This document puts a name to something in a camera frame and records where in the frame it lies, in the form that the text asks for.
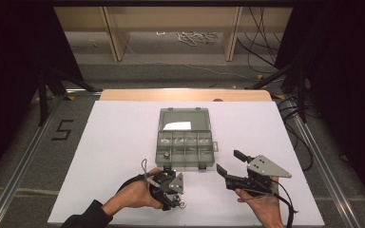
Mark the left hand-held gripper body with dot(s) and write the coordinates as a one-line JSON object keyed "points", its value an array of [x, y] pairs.
{"points": [[176, 184]]}

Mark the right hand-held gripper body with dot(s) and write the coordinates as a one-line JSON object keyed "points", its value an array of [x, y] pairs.
{"points": [[266, 166]]}

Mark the silver metal nut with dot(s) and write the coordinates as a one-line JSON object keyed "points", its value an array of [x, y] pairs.
{"points": [[166, 155], [182, 204], [177, 198]]}

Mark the clear plastic compartment box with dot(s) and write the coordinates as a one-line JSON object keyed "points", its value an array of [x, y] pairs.
{"points": [[185, 148]]}

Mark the person's left hand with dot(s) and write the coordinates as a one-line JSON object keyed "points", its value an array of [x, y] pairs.
{"points": [[136, 193]]}

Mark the person's right hand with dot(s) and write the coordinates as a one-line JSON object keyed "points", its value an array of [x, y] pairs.
{"points": [[266, 209]]}

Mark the black metal stand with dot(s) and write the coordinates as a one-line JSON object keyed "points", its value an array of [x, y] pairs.
{"points": [[301, 95], [42, 95]]}

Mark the white table cover sheet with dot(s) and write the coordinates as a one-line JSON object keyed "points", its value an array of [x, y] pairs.
{"points": [[114, 133]]}

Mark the light wooden table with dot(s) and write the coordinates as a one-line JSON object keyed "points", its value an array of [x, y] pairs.
{"points": [[183, 95]]}

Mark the black curtain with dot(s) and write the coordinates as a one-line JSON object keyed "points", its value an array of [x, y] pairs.
{"points": [[9, 63], [345, 79]]}

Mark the small white floor scrap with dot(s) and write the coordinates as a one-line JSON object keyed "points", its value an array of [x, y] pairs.
{"points": [[160, 33]]}

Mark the light wooden shelf unit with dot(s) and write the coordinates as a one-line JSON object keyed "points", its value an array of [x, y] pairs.
{"points": [[171, 19]]}

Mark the aluminium floor rail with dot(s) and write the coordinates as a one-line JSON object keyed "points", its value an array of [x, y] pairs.
{"points": [[323, 164], [22, 171]]}

